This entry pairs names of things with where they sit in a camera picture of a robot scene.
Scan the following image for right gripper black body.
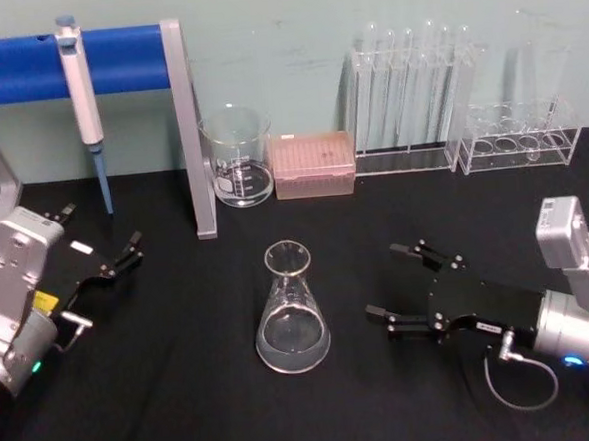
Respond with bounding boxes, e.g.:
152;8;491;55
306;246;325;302
423;263;551;347

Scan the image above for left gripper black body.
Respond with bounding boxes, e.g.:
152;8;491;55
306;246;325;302
28;224;121;322

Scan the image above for tall clear test tube rack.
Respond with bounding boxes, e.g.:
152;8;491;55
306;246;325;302
344;38;488;179

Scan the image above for clear glass conical flask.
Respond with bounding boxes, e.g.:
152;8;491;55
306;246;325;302
248;236;334;379

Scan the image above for white and blue pipette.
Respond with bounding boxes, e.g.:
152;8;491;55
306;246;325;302
52;11;116;219

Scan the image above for low clear acrylic rack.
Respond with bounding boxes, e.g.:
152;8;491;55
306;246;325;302
453;94;585;178

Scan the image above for clear glass beaker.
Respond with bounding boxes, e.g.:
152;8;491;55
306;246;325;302
196;100;278;212

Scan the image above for pink pipette tip box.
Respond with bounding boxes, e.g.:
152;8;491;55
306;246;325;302
268;128;360;201

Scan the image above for blue and grey pipette stand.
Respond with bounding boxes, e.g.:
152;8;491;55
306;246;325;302
0;16;221;254

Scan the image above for black table cloth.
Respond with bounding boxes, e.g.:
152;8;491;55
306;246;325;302
0;126;589;441

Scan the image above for clear glass test tube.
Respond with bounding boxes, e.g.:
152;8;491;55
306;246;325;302
419;18;445;147
361;19;389;150
379;27;405;149
435;23;461;146
396;25;422;148

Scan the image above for thin grey looped cable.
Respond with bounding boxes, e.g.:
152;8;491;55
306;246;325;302
482;327;562;414

